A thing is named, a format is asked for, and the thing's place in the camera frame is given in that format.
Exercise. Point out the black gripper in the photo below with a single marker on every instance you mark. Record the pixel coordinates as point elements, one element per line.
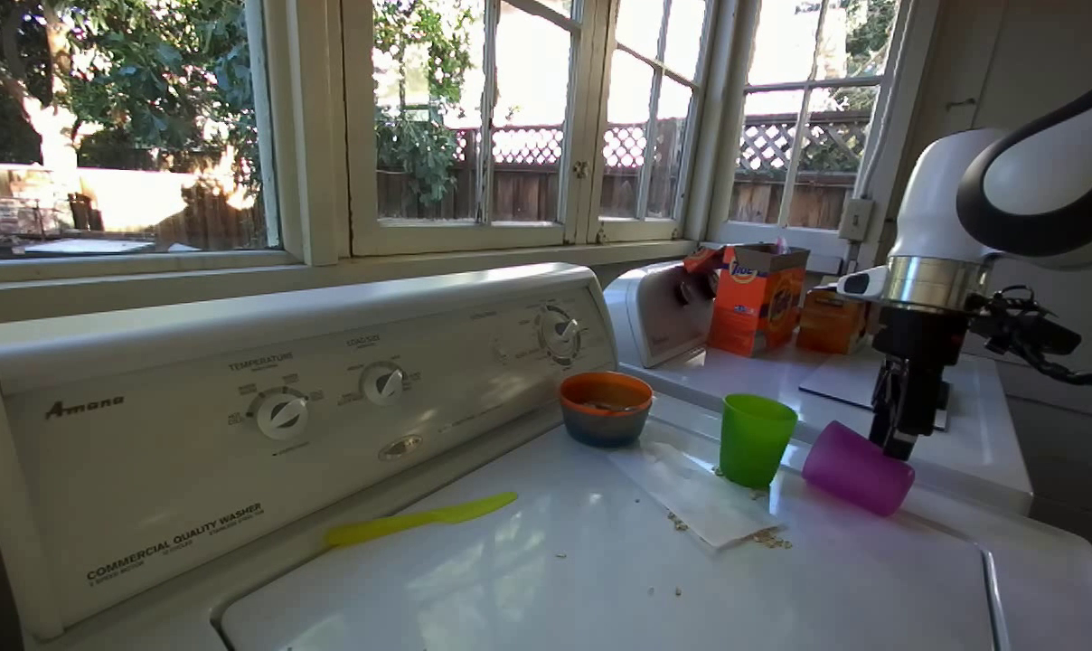
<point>924,337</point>

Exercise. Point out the purple plastic cup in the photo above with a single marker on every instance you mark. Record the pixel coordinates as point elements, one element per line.
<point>859,473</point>

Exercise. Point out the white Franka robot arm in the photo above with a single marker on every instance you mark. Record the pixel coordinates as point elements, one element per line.
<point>1052,181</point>

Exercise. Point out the green plastic cup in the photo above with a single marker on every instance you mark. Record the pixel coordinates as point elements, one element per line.
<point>753,441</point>

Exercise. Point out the small orange cardboard box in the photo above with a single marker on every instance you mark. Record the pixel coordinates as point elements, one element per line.
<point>830,329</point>

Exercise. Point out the orange Tide detergent box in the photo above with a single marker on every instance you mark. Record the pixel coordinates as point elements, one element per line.
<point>758,310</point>

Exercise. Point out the orange bowl with blue base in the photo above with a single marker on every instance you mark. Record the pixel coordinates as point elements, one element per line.
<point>606,409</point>

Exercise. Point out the white washer control knob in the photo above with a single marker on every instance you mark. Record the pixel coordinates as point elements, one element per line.
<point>558,335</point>
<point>279,414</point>
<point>380,385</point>

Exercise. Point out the brown wooden garden fence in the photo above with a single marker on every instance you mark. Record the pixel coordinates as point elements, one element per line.
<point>532,177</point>

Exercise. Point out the yellow-green flat plastic spatula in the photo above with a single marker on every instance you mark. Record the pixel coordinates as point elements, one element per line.
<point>419,520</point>

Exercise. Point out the white Amana washing machine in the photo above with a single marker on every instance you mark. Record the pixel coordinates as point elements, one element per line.
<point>267,482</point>

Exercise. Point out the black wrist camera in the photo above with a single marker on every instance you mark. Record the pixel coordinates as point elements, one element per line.
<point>1029,329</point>

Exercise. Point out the white wall switch plate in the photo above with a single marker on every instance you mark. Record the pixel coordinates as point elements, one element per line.
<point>859,220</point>

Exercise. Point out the white window frame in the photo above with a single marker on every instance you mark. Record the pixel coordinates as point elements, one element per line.
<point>313,132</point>

